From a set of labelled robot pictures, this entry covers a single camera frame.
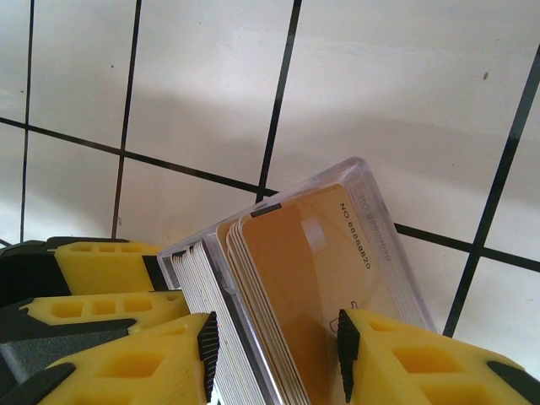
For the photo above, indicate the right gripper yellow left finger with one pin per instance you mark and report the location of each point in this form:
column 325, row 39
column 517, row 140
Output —
column 147, row 371

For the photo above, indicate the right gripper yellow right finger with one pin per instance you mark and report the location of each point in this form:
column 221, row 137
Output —
column 422, row 371

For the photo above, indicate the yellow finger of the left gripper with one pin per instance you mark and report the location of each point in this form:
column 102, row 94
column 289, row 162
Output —
column 105, row 266
column 105, row 308

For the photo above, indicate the gold card stack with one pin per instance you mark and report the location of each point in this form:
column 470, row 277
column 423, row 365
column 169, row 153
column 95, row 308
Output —
column 287, row 274

